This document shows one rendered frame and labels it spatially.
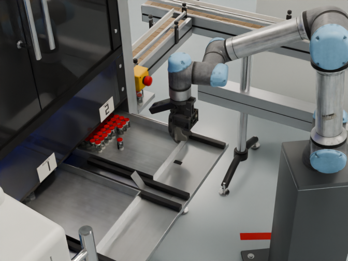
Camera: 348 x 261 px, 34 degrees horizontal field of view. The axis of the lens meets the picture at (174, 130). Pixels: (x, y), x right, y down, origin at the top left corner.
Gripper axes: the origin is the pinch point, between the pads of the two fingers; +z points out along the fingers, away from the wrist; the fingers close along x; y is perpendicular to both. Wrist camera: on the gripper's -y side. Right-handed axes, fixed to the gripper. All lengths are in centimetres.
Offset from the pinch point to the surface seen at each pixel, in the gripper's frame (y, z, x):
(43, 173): -24, -10, -43
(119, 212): -1.2, 3.4, -36.7
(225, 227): 2, 92, 45
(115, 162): -13.1, 0.1, -19.9
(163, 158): -1.3, 3.4, -7.6
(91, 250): 32, -52, -87
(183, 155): 4.4, 3.6, -2.9
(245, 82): -8, 30, 86
